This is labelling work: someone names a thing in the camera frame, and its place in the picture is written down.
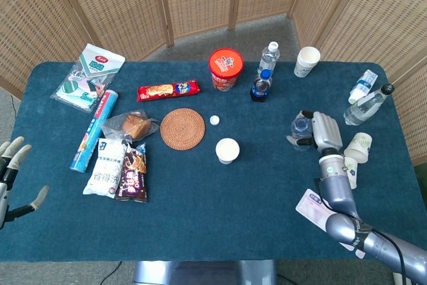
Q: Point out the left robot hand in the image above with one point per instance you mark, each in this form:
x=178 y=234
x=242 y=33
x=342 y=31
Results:
x=3 y=191

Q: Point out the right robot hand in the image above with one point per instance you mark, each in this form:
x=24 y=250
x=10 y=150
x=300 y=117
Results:
x=327 y=131

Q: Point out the clear water bottle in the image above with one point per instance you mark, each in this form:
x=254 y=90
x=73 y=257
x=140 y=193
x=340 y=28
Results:
x=300 y=128

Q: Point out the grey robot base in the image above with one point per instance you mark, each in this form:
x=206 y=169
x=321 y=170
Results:
x=203 y=273

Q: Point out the paper cup green leaf print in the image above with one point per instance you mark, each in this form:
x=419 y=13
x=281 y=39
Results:
x=358 y=146

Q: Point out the clear bottle black cap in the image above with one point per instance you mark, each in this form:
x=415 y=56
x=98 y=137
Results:
x=363 y=106

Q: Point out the paper cup blue flower print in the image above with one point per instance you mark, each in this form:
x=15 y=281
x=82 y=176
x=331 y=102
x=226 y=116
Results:
x=352 y=173

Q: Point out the small water bottle blue label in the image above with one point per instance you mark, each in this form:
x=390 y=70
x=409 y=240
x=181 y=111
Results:
x=363 y=84

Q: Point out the cola bottle blue cap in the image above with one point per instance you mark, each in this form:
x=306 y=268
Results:
x=260 y=89

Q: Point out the clear bottle white cap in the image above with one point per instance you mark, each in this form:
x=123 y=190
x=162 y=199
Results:
x=268 y=58

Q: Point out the white paper cup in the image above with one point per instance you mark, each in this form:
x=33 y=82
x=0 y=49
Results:
x=227 y=150

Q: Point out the orange instant noodle cup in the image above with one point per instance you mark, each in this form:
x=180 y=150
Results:
x=225 y=64

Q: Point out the stack of paper cups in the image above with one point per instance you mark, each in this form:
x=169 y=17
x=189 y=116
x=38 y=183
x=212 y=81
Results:
x=305 y=63

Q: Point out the white detergent bag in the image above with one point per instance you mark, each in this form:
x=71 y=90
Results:
x=103 y=168

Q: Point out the blue plastic wrap roll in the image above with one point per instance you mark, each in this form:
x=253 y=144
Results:
x=93 y=131

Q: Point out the brown chocolate snack bag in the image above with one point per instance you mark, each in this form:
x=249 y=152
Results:
x=133 y=175

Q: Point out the blue table cloth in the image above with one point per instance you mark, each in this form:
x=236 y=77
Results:
x=213 y=215

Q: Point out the green white dishcloth pack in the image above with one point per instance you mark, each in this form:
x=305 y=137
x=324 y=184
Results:
x=86 y=74

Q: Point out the round woven rattan coaster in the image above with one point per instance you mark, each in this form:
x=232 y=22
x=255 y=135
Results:
x=182 y=129

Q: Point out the bread in clear bag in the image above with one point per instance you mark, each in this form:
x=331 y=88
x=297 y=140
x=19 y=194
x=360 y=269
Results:
x=135 y=126

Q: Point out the red biscuit pack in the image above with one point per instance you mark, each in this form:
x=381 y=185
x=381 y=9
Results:
x=166 y=90

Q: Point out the woven folding screen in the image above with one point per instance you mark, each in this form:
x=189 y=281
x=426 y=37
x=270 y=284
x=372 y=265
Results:
x=116 y=4

